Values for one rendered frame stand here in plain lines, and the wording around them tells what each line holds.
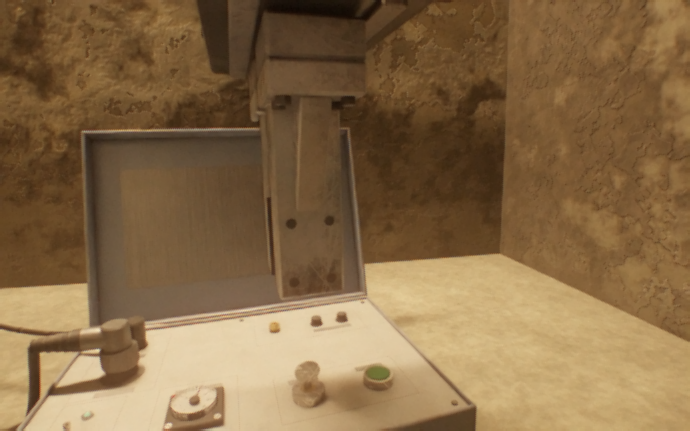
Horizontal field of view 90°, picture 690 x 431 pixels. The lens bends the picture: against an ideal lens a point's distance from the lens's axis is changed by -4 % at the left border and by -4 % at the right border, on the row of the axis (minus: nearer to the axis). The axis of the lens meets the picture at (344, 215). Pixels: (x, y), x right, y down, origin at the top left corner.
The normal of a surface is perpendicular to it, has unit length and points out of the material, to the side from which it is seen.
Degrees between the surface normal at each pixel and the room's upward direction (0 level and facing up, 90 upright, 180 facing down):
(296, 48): 90
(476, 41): 90
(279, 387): 0
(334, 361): 0
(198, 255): 75
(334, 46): 90
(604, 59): 90
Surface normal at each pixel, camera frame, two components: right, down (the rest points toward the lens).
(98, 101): 0.16, 0.16
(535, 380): -0.03, -0.99
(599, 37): -0.99, 0.05
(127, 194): 0.28, -0.11
